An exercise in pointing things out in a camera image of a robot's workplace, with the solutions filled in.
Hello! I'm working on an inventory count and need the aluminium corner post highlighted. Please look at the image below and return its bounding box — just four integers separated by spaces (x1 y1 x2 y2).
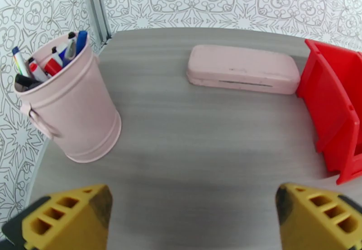
80 0 112 46

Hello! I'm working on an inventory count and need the white marker with blue cap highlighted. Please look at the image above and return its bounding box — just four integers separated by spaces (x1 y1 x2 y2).
12 46 32 78

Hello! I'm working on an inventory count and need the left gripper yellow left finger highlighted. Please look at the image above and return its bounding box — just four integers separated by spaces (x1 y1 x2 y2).
0 184 113 250

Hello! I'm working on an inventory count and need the white marker with red band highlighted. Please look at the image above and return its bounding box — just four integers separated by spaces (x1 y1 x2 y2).
28 59 49 83

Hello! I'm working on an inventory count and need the white marker with black tip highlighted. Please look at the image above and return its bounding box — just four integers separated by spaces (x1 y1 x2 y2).
51 46 64 67

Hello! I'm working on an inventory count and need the pink pencil case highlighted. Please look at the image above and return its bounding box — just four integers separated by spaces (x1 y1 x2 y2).
186 44 301 95

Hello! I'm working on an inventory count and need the pink metal bucket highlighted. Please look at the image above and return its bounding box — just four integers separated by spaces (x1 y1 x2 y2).
14 34 122 163

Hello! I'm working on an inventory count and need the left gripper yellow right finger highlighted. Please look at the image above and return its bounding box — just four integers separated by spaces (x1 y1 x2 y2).
276 183 362 250

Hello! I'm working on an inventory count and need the grey marker with black cap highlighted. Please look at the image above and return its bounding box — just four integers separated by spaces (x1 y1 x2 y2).
63 32 77 60

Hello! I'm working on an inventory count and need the red plastic bin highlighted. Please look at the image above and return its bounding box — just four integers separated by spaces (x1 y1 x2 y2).
296 39 362 185

